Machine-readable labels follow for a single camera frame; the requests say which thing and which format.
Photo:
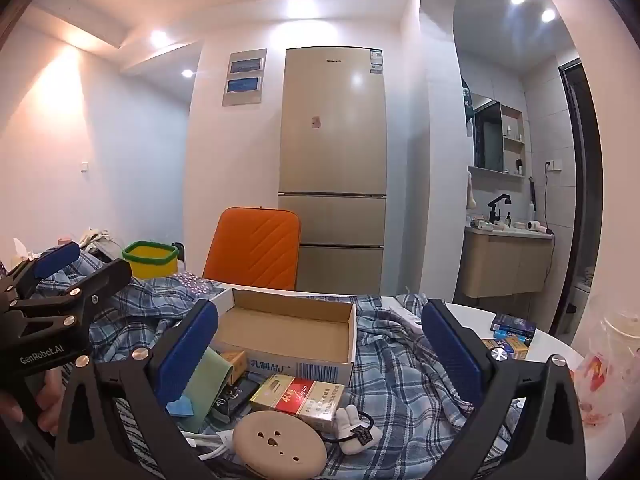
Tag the pink fridge magnet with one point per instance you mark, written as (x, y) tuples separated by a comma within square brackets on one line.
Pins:
[(315, 122)]

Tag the green card pouch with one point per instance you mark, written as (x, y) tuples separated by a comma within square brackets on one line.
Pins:
[(212, 380)]

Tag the small blue cloth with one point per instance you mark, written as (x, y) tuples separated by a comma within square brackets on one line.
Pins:
[(181, 407)]

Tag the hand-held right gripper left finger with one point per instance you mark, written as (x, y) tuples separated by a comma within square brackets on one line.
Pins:
[(192, 350)]

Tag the rhinestone pouch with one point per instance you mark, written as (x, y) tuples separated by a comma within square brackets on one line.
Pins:
[(192, 282)]

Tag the yellow bin with green rim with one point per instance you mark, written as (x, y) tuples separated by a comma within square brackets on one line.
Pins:
[(150, 262)]

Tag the orange chair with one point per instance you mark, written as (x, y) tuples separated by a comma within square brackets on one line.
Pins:
[(255, 250)]

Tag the dark striped cloth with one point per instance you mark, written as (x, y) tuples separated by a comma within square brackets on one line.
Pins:
[(132, 425)]

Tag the black cigarette pack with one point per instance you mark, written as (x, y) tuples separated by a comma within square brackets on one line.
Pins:
[(235, 400)]

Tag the black faucet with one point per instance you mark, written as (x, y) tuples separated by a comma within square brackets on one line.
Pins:
[(496, 210)]

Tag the beige refrigerator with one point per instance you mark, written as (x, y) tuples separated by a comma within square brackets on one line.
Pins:
[(332, 160)]

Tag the beige vanity cabinet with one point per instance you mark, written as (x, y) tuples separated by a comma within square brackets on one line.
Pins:
[(505, 262)]

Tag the white wall outlet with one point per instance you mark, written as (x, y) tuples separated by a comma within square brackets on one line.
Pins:
[(552, 165)]

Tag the dark door frame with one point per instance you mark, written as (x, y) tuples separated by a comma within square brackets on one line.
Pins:
[(582, 185)]

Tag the bathroom mirror cabinet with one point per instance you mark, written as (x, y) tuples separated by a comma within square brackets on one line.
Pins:
[(492, 135)]

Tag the blue plaid shirt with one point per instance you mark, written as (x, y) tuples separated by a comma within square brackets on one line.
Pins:
[(400, 375)]

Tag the cardboard box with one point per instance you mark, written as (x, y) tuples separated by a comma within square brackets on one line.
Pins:
[(287, 327)]

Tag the white crumpled bag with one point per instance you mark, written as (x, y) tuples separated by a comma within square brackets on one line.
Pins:
[(97, 240)]

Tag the white hair dryer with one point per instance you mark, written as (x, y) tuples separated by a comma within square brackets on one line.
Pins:
[(537, 226)]

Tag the clear plastic bag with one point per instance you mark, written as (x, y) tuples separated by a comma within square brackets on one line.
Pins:
[(612, 355)]

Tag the person's left hand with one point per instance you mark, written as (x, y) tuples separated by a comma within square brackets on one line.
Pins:
[(50, 400)]

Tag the grey electrical panel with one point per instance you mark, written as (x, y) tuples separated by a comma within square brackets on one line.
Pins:
[(244, 77)]

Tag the round beige soft case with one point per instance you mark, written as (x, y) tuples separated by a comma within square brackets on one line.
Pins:
[(280, 442)]

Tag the red and gold cigarette carton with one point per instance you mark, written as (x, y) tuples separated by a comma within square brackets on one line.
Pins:
[(300, 400)]

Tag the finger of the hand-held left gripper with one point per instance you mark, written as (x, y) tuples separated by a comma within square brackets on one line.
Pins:
[(102, 280), (55, 260)]

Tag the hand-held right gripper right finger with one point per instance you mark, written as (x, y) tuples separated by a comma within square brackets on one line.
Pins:
[(452, 355)]

